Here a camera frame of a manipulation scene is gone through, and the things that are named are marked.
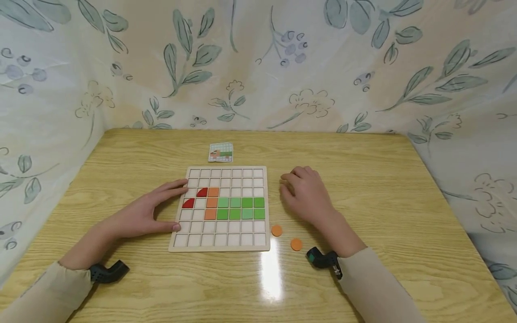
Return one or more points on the person's right forearm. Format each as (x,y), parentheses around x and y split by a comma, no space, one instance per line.
(371,282)

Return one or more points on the person's left hand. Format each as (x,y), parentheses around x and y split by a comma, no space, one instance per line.
(139,217)

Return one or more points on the orange round disc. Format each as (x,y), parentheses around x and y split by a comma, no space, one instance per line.
(296,244)
(276,230)

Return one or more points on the wooden white grid board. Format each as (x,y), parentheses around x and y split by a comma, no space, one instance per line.
(226,233)

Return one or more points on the red quarter circle tile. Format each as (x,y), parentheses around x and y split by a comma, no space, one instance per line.
(188,204)
(202,193)

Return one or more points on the person's left forearm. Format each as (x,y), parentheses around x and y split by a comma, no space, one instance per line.
(60,287)

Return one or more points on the person's right hand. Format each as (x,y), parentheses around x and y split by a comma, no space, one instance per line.
(307,195)

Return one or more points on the person's right fingers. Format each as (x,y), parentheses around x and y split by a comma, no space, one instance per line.
(291,181)

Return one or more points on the person's left fingers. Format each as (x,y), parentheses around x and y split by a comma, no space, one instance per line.
(173,189)

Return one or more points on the group of green square tiles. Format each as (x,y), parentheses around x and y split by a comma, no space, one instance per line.
(240,208)

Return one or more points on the orange square tile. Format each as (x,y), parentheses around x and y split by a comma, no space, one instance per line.
(210,214)
(213,192)
(211,202)

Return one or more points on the person's left thumb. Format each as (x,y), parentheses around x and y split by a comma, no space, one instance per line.
(169,227)

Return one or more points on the small pattern card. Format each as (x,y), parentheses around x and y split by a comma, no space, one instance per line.
(221,152)

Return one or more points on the black wrist band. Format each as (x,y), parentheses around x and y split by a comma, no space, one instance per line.
(323,259)
(107,272)

